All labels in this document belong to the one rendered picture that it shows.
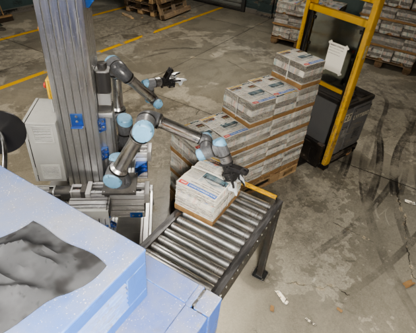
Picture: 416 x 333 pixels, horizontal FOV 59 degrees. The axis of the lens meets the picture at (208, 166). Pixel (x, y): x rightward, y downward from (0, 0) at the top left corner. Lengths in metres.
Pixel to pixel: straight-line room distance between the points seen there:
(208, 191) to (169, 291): 1.17
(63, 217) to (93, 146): 1.57
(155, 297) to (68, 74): 1.59
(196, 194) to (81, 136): 0.87
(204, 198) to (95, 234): 1.27
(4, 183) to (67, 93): 1.29
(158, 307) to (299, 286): 2.18
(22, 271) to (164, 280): 0.40
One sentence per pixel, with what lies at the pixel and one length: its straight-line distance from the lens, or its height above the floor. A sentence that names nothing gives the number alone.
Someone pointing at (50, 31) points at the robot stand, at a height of 1.78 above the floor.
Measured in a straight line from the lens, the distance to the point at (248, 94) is 3.26.
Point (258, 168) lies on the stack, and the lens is 3.64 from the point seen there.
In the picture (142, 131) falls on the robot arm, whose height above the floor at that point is 1.37.
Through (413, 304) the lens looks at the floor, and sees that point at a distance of 3.46.
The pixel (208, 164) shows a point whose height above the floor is 1.03.
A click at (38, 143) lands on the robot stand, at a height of 1.08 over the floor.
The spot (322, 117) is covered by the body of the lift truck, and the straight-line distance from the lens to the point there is 4.32.
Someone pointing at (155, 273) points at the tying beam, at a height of 1.55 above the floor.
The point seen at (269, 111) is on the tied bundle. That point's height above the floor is 0.94.
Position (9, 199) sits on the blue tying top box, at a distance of 1.14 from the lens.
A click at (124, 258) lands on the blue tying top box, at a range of 0.92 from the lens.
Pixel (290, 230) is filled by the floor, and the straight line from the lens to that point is 3.53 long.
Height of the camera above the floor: 2.47
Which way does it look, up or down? 37 degrees down
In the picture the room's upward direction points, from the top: 5 degrees clockwise
